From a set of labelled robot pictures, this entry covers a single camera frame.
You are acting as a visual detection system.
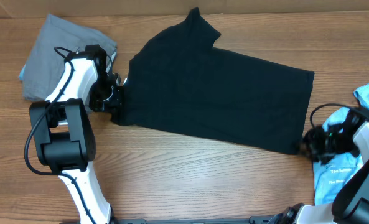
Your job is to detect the grey folded trousers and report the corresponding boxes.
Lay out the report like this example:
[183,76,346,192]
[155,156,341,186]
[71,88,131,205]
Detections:
[22,14,117,101]

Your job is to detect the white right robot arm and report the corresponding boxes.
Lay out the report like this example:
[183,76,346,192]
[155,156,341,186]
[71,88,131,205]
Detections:
[268,106,369,224]

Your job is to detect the black t-shirt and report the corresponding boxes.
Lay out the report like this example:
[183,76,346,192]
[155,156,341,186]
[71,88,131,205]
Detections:
[118,8,314,154]

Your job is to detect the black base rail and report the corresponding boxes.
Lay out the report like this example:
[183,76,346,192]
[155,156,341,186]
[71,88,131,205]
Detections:
[113,213,282,224]

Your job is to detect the light blue cloth under trousers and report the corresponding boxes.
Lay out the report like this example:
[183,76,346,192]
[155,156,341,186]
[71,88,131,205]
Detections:
[18,64,26,81]

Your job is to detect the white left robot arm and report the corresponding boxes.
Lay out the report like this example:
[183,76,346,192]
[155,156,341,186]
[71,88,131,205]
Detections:
[24,45,123,223]

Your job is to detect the light blue t-shirt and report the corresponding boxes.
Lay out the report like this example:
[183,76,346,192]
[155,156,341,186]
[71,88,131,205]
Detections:
[313,84,369,205]

